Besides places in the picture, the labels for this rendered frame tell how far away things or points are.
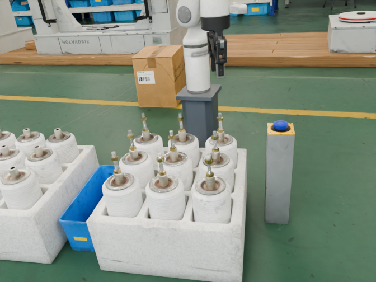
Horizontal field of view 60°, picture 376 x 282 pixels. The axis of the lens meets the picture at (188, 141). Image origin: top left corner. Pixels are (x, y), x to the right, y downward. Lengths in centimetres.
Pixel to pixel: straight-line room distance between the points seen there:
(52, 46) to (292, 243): 300
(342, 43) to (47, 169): 218
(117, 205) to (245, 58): 199
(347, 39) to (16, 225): 234
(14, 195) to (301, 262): 80
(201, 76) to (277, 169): 47
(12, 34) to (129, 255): 356
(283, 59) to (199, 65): 147
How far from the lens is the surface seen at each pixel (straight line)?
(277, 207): 104
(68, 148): 117
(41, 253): 107
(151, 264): 92
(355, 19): 276
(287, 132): 91
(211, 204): 78
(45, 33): 364
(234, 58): 267
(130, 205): 86
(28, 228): 101
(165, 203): 81
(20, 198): 101
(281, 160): 94
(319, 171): 134
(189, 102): 125
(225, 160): 89
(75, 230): 103
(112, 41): 313
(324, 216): 114
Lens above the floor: 72
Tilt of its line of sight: 28 degrees down
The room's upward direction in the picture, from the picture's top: 6 degrees counter-clockwise
